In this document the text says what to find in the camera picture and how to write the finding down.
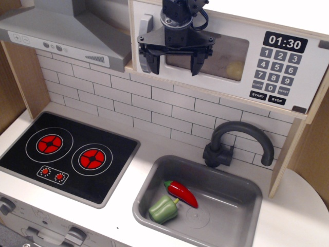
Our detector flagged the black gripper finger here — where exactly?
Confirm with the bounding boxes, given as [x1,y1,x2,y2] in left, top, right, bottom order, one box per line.
[146,53,160,75]
[190,52,206,76]

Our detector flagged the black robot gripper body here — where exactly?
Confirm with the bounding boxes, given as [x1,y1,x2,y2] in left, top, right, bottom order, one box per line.
[137,26,215,59]

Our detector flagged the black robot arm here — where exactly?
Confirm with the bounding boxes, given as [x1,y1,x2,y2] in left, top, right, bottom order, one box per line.
[137,1,215,76]

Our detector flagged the wooden microwave cabinet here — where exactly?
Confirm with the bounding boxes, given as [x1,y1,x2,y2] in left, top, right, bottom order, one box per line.
[124,0,329,199]

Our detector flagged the yellow toy lemon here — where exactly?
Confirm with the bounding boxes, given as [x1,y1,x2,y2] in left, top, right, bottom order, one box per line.
[226,61,244,81]

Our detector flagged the dark grey toy faucet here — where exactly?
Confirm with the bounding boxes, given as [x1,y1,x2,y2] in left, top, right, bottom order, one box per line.
[203,121,275,168]

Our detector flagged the grey toy range hood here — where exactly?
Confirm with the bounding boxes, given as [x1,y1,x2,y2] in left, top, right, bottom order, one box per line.
[1,1,132,72]

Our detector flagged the black toy stove top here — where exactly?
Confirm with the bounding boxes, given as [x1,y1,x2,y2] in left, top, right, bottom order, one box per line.
[1,112,140,208]

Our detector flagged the red toy chili pepper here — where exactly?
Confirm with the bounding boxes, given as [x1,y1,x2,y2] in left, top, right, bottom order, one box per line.
[163,180,198,208]

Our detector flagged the grey toy sink basin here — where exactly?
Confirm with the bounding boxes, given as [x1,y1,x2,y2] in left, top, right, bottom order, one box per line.
[133,155,262,246]

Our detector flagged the green toy bell pepper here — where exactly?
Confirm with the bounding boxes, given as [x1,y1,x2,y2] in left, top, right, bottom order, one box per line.
[149,196,179,224]

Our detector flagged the grey oven knob right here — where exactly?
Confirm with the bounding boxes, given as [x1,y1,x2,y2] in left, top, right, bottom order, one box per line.
[65,226,87,246]

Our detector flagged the grey oven knob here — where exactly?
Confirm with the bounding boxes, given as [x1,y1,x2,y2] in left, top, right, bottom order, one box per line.
[65,226,87,246]
[0,197,16,216]

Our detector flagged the grey oven knob left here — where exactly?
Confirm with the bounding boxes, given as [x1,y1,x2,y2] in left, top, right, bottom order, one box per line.
[0,197,16,216]

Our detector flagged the grey microwave door handle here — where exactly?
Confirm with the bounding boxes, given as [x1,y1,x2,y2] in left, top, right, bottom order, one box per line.
[138,14,154,74]

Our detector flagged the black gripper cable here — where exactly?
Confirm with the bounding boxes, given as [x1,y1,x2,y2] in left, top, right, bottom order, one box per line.
[191,9,209,31]

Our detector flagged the grey oven door handle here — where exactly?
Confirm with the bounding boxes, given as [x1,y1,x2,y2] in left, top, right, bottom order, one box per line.
[25,227,75,247]

